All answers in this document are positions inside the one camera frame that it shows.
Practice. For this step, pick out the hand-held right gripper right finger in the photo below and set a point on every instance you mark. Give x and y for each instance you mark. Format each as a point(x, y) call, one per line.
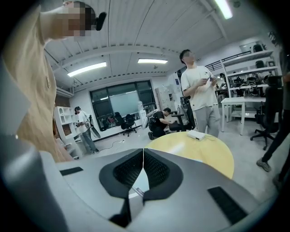
point(204, 185)

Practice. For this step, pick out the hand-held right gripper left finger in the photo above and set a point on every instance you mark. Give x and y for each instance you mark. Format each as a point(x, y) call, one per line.
point(90, 176)

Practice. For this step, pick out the round wooden table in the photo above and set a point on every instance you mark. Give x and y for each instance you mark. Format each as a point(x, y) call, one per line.
point(204, 154)

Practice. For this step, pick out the white floor power strip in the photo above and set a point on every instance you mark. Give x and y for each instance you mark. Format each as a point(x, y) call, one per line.
point(122, 141)

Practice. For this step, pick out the white box device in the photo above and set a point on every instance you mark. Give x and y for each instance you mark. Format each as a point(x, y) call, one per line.
point(196, 135)

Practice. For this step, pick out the white cubby shelf unit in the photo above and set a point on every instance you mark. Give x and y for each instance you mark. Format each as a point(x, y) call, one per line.
point(65, 127)

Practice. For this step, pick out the black office chair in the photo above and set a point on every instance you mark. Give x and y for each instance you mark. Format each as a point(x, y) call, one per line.
point(119, 120)
point(130, 123)
point(181, 120)
point(268, 117)

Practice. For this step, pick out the dark framed window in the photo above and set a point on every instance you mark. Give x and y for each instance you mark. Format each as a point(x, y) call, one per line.
point(123, 102)

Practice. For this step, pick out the white small table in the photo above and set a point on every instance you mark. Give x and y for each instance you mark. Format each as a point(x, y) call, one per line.
point(240, 100)

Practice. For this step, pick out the white lockers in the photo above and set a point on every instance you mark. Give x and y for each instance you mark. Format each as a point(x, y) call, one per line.
point(167, 96)

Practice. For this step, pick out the person's tan shirt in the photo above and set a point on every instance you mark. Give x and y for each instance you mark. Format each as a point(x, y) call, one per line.
point(34, 90)

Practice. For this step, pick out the long ceiling light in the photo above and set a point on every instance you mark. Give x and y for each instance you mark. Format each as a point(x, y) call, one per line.
point(152, 61)
point(223, 8)
point(87, 69)

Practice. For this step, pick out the white shelf rack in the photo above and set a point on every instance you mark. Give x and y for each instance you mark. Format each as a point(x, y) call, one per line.
point(249, 72)

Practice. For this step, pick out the person's head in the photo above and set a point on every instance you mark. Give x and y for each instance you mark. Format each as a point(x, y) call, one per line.
point(70, 20)

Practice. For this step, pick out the black head camera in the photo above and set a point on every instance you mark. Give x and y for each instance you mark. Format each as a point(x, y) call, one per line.
point(100, 21)

